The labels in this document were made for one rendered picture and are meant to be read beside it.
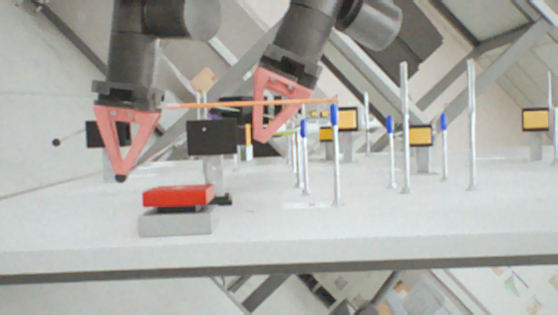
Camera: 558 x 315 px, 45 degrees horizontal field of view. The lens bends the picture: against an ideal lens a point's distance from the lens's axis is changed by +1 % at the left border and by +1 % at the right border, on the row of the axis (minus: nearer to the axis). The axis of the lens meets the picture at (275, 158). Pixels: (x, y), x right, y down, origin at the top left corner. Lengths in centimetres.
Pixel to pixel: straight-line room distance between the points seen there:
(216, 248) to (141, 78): 31
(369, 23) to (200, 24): 20
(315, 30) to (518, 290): 833
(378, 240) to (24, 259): 25
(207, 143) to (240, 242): 28
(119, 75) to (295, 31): 20
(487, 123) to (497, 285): 200
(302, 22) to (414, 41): 109
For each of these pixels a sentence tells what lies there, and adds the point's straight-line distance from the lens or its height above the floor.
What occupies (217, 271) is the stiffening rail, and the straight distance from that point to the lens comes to 64.
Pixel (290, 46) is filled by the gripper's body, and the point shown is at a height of 126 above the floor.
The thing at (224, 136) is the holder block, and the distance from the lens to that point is 75.
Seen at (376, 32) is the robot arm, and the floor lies 134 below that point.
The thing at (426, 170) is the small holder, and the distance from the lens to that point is 101.
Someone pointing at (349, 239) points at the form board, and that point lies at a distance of 49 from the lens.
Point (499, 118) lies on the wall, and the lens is 862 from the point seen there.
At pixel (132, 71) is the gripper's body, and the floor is 112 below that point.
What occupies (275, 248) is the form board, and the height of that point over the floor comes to 113.
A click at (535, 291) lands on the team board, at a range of 907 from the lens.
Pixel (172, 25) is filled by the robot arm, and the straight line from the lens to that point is 71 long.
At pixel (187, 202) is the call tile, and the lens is 52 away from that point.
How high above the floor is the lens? 120
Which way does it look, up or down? 3 degrees down
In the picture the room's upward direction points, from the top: 46 degrees clockwise
